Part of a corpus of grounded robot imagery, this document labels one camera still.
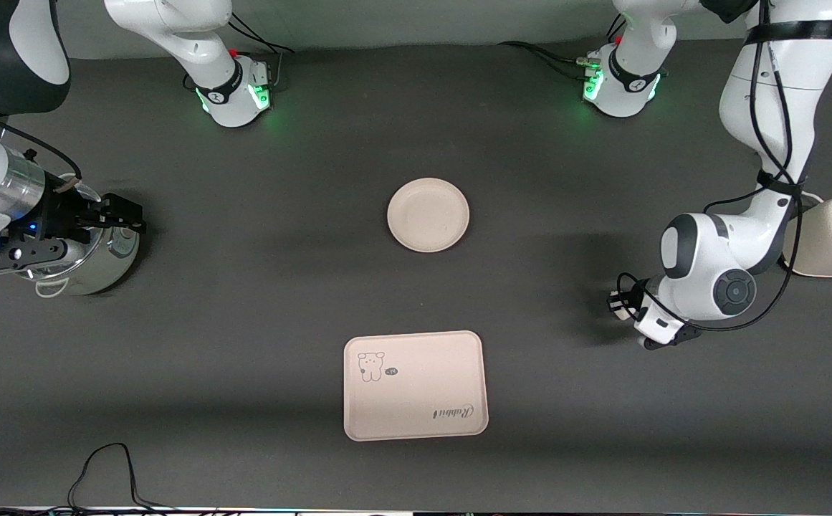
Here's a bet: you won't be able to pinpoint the round cream plate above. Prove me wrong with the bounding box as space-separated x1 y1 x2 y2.
387 178 471 254

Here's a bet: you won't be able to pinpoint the glass pot lid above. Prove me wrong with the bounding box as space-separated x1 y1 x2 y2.
27 183 137 282

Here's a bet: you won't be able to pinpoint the cream tray with rabbit print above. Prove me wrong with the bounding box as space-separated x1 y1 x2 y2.
343 330 489 441

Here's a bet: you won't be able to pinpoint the black arm base cables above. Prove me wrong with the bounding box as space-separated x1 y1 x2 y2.
498 14 628 81
228 10 296 91

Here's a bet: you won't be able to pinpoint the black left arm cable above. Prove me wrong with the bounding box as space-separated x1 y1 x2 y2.
615 0 808 335

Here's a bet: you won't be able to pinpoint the black right arm base cables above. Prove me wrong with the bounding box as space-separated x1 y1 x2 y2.
228 10 296 91

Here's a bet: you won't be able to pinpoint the thin black looped cable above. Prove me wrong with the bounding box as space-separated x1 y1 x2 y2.
68 442 173 514

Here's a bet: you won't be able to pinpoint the black left arm base cables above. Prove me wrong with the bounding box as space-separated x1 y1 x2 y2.
498 14 628 81

